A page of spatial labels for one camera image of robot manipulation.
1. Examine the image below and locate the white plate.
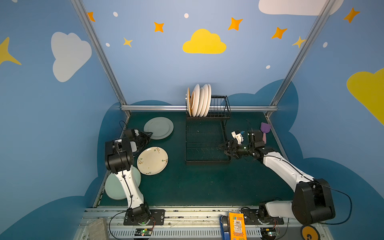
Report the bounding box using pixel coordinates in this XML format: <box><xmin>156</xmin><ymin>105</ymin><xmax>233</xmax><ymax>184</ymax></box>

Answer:
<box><xmin>203</xmin><ymin>84</ymin><xmax>212</xmax><ymax>117</ymax></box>

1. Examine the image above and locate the cream floral plate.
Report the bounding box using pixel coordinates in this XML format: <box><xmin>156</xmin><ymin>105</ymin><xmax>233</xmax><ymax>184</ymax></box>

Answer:
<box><xmin>137</xmin><ymin>147</ymin><xmax>169</xmax><ymax>176</ymax></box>

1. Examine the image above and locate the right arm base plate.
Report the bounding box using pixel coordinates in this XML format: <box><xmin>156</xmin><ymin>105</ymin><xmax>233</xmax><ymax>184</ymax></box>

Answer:
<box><xmin>240</xmin><ymin>207</ymin><xmax>285</xmax><ymax>225</ymax></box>

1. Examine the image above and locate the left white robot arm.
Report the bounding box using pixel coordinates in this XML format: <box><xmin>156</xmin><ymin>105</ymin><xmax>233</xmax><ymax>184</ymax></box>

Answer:
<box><xmin>105</xmin><ymin>129</ymin><xmax>152</xmax><ymax>225</ymax></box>

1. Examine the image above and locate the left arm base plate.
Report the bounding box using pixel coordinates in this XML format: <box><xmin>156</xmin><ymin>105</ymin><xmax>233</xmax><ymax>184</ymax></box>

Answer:
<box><xmin>123</xmin><ymin>209</ymin><xmax>166</xmax><ymax>226</ymax></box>

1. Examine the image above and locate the blue tool handle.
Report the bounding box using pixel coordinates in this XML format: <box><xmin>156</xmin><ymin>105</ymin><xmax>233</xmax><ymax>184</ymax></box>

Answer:
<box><xmin>220</xmin><ymin>216</ymin><xmax>230</xmax><ymax>240</ymax></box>

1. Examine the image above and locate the yellow black wheel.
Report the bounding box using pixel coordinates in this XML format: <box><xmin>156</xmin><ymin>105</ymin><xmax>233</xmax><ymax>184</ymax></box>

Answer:
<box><xmin>301</xmin><ymin>226</ymin><xmax>321</xmax><ymax>240</ymax></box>

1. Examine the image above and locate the black wire dish rack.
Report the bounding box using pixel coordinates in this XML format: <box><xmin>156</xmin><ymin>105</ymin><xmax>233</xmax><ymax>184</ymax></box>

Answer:
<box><xmin>185</xmin><ymin>96</ymin><xmax>231</xmax><ymax>165</ymax></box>

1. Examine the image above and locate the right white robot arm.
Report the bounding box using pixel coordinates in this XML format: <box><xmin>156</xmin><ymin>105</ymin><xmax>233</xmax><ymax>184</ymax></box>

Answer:
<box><xmin>219</xmin><ymin>131</ymin><xmax>336</xmax><ymax>226</ymax></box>

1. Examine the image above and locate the orange box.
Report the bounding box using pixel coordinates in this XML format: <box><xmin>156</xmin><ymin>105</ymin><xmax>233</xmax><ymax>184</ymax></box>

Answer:
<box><xmin>229</xmin><ymin>212</ymin><xmax>247</xmax><ymax>240</ymax></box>

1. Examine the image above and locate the small green circuit board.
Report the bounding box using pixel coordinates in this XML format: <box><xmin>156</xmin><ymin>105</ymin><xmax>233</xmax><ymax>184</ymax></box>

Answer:
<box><xmin>135</xmin><ymin>229</ymin><xmax>153</xmax><ymax>237</ymax></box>

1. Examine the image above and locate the mint green leaf plate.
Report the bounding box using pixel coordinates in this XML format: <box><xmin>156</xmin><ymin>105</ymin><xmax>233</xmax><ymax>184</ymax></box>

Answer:
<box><xmin>105</xmin><ymin>167</ymin><xmax>141</xmax><ymax>200</ymax></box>

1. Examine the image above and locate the grey-green plain plate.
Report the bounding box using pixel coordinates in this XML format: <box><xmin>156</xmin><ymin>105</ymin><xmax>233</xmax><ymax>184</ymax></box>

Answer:
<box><xmin>144</xmin><ymin>117</ymin><xmax>174</xmax><ymax>140</ymax></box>

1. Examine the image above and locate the purple scoop, pink handle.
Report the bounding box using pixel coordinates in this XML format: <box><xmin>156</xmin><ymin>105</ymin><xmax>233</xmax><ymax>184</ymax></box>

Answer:
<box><xmin>260</xmin><ymin>123</ymin><xmax>271</xmax><ymax>145</ymax></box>

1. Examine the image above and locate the green-rimmed Hao Wei plate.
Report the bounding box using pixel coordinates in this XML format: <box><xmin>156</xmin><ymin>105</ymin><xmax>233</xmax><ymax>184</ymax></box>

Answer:
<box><xmin>191</xmin><ymin>84</ymin><xmax>200</xmax><ymax>117</ymax></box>

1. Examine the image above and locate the woven bamboo plate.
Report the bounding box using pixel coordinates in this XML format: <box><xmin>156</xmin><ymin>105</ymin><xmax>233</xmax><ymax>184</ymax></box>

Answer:
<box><xmin>186</xmin><ymin>88</ymin><xmax>192</xmax><ymax>117</ymax></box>

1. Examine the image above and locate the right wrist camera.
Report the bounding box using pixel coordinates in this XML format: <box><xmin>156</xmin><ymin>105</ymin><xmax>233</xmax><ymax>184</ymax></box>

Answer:
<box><xmin>231</xmin><ymin>131</ymin><xmax>245</xmax><ymax>145</ymax></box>

